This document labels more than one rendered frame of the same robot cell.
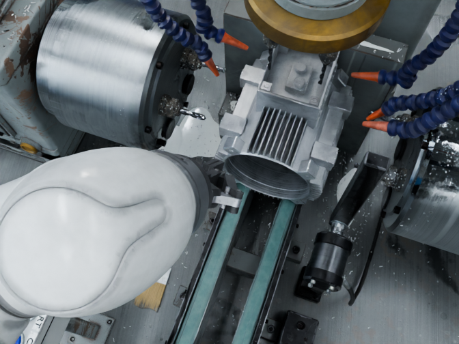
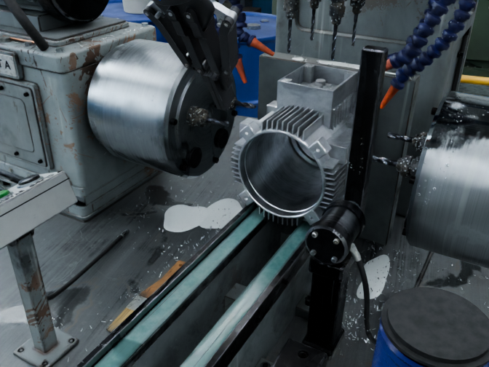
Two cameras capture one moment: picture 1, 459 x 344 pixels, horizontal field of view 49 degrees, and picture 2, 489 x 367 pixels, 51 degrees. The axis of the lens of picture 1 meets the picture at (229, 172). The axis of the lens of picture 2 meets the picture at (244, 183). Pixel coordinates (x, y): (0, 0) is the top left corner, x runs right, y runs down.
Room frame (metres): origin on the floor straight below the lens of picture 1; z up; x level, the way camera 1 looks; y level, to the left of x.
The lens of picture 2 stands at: (-0.42, -0.10, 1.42)
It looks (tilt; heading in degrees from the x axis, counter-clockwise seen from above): 30 degrees down; 8
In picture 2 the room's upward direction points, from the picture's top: 1 degrees clockwise
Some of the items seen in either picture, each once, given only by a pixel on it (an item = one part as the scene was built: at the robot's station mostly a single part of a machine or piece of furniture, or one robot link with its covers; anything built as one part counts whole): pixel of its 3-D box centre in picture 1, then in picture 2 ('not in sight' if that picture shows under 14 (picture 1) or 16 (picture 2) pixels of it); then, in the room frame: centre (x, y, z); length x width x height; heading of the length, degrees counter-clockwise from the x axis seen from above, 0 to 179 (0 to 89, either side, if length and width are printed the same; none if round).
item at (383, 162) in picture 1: (354, 196); (362, 140); (0.24, -0.18, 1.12); 0.04 x 0.03 x 0.26; 158
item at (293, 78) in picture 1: (297, 80); (317, 95); (0.45, -0.11, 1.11); 0.12 x 0.11 x 0.07; 158
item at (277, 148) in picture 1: (284, 128); (304, 152); (0.41, -0.10, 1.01); 0.20 x 0.19 x 0.19; 158
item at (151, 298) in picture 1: (161, 259); (153, 296); (0.23, 0.14, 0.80); 0.21 x 0.05 x 0.01; 163
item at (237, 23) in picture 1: (307, 71); (333, 142); (0.55, -0.16, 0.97); 0.30 x 0.11 x 0.34; 68
